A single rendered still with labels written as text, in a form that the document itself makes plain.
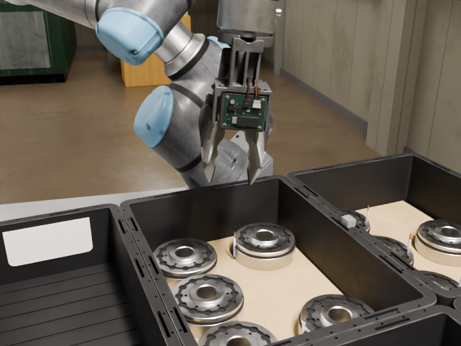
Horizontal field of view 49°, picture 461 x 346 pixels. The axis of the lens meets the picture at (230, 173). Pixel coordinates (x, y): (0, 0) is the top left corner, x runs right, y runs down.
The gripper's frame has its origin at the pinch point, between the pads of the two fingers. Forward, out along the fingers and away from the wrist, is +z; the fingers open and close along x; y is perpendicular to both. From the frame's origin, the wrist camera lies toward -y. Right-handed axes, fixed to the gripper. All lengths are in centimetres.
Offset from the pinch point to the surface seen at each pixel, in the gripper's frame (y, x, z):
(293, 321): 11.5, 9.8, 16.9
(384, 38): -274, 118, 0
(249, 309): 8.7, 3.9, 17.3
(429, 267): -0.5, 33.7, 14.1
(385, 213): -19.0, 32.9, 13.5
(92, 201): -54, -31, 31
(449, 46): -227, 141, -2
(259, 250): -1.9, 6.1, 13.5
